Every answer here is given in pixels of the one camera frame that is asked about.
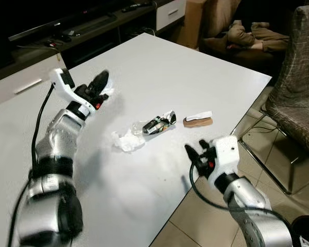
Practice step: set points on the small white tissue piece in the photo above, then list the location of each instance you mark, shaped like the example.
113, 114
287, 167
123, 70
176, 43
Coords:
109, 92

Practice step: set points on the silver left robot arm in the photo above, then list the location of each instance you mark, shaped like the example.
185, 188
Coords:
56, 139

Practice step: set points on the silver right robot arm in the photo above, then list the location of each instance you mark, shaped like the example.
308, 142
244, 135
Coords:
252, 211

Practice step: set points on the black rubbish bin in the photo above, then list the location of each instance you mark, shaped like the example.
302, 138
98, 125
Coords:
306, 234

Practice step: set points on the brown block with white top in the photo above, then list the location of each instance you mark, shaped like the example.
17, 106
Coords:
198, 121

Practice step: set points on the black clear snack wrapper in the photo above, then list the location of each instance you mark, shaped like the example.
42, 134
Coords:
157, 123

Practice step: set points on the crumpled white tissue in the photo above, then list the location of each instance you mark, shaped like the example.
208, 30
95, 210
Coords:
127, 141

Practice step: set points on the small black computer mouse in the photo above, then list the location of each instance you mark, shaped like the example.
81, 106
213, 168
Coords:
64, 37

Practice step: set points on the dark cabinet with white drawers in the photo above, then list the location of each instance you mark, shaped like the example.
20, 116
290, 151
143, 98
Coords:
20, 82

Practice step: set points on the black remote control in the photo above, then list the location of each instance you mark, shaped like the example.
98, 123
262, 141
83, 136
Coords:
136, 6

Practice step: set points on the black flat television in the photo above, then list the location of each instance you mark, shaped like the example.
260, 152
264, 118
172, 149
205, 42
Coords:
41, 13

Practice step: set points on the patterned grey fabric chair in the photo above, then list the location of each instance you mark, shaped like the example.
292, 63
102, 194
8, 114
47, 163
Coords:
298, 77

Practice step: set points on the brown cardboard box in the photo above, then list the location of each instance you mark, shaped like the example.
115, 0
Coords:
195, 23

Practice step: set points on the person in brown clothes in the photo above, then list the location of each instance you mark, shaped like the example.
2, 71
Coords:
247, 36

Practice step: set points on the dark brown sofa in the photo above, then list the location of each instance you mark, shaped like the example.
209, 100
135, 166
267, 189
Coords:
219, 15

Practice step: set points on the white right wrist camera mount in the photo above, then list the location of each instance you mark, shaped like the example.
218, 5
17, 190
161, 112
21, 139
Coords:
226, 154

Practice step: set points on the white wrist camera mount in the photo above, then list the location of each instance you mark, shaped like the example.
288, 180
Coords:
226, 154
67, 94

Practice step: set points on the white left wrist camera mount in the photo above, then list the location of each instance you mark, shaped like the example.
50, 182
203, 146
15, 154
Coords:
67, 94

